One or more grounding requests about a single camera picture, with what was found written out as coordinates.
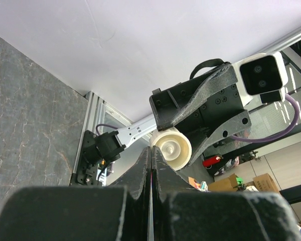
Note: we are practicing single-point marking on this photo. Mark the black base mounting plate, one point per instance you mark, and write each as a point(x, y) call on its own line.
point(88, 160)

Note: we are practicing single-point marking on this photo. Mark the red fire extinguisher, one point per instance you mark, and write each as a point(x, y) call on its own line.
point(212, 161)

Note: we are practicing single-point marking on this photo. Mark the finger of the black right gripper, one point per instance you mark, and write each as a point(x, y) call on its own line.
point(176, 103)
point(201, 139)

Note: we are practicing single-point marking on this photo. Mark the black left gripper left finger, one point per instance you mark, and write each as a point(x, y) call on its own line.
point(118, 211)

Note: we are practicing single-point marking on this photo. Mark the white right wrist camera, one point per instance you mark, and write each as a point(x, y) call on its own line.
point(261, 75)

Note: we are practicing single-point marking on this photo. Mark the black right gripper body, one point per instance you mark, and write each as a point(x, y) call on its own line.
point(217, 109)

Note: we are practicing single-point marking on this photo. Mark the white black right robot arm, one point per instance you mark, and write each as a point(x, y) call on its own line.
point(119, 140)

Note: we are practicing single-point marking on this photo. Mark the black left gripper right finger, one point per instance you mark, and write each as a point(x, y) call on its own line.
point(182, 212)

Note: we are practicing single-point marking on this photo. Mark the cream notched bottle cap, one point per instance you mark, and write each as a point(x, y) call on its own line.
point(174, 146)

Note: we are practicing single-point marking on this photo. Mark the cardboard box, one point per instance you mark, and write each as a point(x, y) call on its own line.
point(265, 183)

